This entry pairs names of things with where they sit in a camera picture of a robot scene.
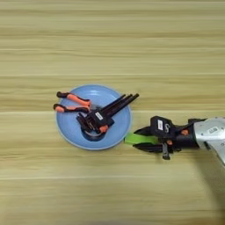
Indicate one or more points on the blue round plate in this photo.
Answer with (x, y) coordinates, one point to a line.
(70, 129)

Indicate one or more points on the green rectangular block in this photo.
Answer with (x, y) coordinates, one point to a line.
(139, 139)

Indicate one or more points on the black tape roll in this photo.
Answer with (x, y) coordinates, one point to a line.
(93, 137)

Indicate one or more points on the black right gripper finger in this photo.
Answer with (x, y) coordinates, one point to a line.
(149, 147)
(147, 131)

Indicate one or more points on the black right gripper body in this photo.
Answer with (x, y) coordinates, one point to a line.
(184, 139)

